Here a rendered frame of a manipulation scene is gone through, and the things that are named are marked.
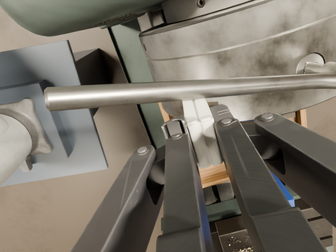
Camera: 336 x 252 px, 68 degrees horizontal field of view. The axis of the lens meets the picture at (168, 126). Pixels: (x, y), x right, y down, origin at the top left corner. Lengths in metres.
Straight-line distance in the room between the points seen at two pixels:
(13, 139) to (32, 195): 1.44
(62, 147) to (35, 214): 1.44
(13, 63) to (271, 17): 0.73
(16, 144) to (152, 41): 0.49
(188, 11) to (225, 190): 0.61
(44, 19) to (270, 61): 0.23
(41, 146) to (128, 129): 0.90
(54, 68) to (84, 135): 0.23
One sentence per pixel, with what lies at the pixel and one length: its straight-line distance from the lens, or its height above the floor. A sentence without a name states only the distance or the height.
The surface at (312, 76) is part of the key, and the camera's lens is 0.22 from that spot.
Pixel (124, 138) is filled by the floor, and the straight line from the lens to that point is 1.69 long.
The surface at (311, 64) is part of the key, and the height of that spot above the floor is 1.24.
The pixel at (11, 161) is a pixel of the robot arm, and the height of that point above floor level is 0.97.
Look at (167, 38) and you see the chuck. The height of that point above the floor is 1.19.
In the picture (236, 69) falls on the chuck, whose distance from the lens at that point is 0.29.
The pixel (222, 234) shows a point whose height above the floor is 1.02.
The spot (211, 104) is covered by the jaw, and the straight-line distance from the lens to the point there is 0.32.
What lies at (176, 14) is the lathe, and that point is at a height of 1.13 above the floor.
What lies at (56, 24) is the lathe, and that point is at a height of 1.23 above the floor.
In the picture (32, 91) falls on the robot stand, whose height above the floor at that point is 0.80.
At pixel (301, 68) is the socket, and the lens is 0.30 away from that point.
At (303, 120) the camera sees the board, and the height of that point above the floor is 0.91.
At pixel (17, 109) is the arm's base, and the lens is 0.82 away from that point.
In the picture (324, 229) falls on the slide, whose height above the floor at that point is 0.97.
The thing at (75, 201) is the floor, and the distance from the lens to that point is 2.07.
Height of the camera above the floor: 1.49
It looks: 66 degrees down
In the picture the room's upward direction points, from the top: 174 degrees clockwise
